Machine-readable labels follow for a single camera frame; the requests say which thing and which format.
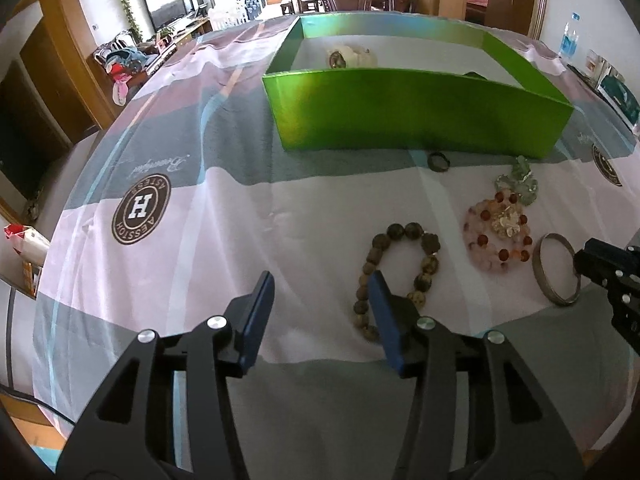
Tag dark green foil bag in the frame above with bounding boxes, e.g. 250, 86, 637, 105
597, 72, 640, 126

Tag small cardboard boxes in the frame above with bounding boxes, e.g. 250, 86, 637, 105
585, 50, 608, 78

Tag white plastic play fence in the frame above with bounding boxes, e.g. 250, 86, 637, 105
210, 0, 266, 31

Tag black cable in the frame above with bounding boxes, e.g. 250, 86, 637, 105
0, 385, 76, 431

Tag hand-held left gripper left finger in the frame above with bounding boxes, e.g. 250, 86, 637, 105
52, 270, 276, 480

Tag green crystal bracelet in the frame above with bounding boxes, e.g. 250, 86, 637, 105
495, 156, 540, 206

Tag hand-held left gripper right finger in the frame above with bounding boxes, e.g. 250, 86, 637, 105
367, 270, 586, 480

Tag pink and red bead bracelet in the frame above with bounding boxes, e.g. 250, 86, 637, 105
462, 190, 533, 273

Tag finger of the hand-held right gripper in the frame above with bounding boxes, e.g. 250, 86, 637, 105
574, 237, 640, 356

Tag wooden television cabinet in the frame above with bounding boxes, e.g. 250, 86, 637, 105
155, 15, 213, 51

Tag green hanging vine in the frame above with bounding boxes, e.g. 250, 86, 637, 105
109, 0, 143, 43

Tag silver metal bangle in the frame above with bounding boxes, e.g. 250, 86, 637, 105
531, 232, 582, 306

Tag pile of toys and clothes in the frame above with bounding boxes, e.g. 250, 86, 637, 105
95, 35, 176, 106

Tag flat screen television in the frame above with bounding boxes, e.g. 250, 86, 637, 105
141, 0, 198, 31

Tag green cardboard box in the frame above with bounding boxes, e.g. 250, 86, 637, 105
262, 12, 574, 160

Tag brown wooden bead bracelet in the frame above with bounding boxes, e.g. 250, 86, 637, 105
353, 222, 441, 343

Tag red and white packet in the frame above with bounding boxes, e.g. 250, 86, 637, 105
5, 225, 51, 296

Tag clear plastic water bottle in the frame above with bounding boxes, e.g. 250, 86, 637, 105
557, 20, 578, 61

